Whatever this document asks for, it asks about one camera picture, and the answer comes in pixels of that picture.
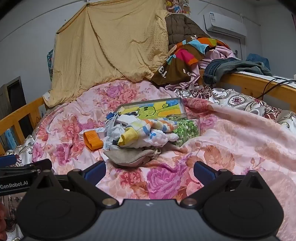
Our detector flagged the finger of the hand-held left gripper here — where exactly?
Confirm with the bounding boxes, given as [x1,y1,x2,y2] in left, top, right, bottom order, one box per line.
[0,155,17,166]

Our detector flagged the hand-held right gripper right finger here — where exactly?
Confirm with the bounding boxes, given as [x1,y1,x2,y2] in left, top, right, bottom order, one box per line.
[181,161,269,207]

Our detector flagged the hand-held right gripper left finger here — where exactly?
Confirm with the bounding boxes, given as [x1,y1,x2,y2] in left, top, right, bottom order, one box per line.
[28,160,119,208]

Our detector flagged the orange sock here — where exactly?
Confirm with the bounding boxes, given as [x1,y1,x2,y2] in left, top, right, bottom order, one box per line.
[83,130,103,151]

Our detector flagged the grey fabric pouch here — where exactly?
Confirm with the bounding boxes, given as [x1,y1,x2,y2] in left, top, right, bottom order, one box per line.
[103,148,162,167]

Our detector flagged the white waffle cloth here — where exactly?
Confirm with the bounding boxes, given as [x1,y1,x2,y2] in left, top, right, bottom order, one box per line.
[138,131,179,149]

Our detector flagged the striped pastel sock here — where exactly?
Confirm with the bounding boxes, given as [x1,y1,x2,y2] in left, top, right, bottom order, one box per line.
[118,118,179,147]

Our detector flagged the cardboard box with cartoon drawing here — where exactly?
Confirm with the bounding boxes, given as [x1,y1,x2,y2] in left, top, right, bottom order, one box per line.
[117,97,188,122]

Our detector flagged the pink floral quilt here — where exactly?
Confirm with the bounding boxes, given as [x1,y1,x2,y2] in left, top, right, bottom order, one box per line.
[5,80,296,241]

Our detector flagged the clear container of green candies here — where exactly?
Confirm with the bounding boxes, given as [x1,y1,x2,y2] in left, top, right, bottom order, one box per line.
[166,115,200,143]

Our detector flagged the dark door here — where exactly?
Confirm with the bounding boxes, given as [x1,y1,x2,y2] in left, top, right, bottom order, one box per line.
[0,76,27,153]

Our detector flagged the damask patterned bedsheet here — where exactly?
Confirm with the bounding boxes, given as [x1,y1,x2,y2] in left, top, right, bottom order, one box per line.
[176,86,296,130]

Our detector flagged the brown colourful printed cloth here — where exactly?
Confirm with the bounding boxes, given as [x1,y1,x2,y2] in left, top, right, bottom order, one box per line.
[150,37,232,86]

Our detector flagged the blue jeans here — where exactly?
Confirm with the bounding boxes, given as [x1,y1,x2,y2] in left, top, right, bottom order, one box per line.
[203,58,273,85]

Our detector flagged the lilac cloth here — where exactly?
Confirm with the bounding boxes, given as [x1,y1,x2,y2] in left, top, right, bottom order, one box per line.
[165,45,236,93]

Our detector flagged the blue cloth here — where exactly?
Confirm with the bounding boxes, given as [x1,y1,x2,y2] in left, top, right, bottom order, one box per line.
[245,53,270,69]

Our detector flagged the yellow dotted blanket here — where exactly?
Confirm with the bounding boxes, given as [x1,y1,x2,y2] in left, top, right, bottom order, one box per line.
[43,3,170,108]

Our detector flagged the brown quilted jacket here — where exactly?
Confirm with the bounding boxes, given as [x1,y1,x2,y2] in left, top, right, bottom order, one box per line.
[165,14,210,54]

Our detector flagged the white air conditioner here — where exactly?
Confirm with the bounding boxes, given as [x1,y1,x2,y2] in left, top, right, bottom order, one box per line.
[203,10,247,37]

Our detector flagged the wooden bed rail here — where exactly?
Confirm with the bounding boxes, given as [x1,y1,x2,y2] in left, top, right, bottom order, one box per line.
[0,97,47,154]
[200,70,296,105]

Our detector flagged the blue wall poster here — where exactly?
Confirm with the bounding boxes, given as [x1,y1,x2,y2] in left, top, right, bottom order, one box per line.
[47,49,55,81]

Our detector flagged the black cable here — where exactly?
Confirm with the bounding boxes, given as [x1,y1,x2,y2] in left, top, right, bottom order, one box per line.
[260,77,296,100]

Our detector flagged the cartoon wall poster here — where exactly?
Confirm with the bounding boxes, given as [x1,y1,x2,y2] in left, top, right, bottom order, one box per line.
[165,0,191,14]

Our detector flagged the white wall pipe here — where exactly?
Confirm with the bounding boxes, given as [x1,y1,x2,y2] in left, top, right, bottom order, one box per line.
[0,1,90,42]

